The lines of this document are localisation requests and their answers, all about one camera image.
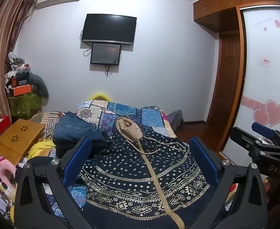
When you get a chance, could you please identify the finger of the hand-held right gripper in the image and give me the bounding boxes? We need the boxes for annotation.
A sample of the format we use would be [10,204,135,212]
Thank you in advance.
[229,126,258,153]
[251,122,278,137]

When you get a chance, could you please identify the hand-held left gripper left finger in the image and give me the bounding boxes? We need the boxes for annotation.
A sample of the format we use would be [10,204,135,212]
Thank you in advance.
[14,137,93,229]

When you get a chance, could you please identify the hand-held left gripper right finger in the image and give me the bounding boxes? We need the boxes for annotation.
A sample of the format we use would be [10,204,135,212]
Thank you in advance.
[190,136,268,229]

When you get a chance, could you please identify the navy patterned hooded jacket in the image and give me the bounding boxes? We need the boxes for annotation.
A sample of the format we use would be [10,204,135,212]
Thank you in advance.
[77,117,226,229]

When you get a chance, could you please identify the folded black garment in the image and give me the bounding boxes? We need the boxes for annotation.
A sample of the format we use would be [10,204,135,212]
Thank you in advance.
[52,131,112,158]

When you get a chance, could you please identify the folded blue jeans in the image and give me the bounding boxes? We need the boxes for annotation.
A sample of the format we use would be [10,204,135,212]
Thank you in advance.
[53,112,110,141]

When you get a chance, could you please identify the yellow blanket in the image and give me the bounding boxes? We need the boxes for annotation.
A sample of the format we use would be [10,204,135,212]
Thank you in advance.
[28,138,57,160]

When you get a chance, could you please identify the white sliding wardrobe door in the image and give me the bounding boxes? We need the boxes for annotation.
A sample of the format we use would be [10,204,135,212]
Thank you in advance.
[220,5,280,159]

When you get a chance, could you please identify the striped cloth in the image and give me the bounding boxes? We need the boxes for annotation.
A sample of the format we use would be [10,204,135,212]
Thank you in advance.
[30,111,65,134]

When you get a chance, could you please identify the wooden lap table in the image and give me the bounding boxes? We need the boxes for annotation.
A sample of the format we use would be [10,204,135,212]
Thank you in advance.
[0,119,45,166]

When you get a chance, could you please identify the yellow round cushion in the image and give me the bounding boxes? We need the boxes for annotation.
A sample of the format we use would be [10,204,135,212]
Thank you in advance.
[90,92,112,101]

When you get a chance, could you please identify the blue patchwork bedspread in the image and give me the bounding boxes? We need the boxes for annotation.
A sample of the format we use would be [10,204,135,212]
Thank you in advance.
[39,99,186,221]

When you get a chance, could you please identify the red box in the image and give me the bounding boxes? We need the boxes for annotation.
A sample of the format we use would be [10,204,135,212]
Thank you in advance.
[0,116,12,138]

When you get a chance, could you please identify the orange box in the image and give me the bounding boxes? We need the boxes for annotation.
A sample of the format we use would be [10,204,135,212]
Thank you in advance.
[13,84,33,96]

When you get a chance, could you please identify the pile of household clutter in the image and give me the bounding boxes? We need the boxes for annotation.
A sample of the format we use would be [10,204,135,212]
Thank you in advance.
[4,52,33,87]

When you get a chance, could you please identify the wooden wardrobe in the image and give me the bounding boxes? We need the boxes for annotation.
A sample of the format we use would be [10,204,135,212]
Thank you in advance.
[193,0,280,153]

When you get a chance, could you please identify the brown striped curtain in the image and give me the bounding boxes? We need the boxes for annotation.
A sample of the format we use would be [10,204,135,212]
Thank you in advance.
[0,0,38,129]

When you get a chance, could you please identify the small black wall monitor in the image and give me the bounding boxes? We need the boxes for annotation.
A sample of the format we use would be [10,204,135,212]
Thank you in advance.
[90,43,121,65]

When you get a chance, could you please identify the black wall television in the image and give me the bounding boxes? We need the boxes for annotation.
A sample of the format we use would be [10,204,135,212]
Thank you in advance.
[81,14,137,46]

